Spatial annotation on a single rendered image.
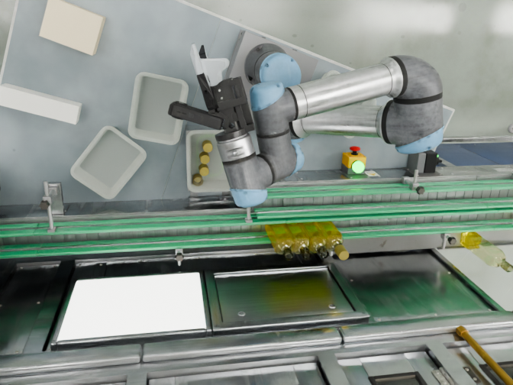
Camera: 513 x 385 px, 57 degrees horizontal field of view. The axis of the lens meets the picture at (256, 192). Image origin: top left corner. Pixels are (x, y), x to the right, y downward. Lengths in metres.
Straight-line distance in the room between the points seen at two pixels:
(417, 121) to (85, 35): 1.02
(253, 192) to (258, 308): 0.56
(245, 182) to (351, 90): 0.32
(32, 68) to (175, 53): 0.46
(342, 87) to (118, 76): 0.86
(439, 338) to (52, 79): 1.45
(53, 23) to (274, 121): 0.86
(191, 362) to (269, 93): 0.73
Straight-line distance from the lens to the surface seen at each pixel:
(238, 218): 1.68
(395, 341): 1.47
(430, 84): 1.21
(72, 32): 1.64
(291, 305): 1.51
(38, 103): 1.70
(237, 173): 1.00
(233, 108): 1.00
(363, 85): 1.12
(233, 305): 1.50
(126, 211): 1.71
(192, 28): 1.69
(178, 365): 1.33
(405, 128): 1.23
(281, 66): 1.40
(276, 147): 1.04
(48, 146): 1.79
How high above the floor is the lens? 2.43
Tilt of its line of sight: 67 degrees down
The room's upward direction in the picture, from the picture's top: 153 degrees clockwise
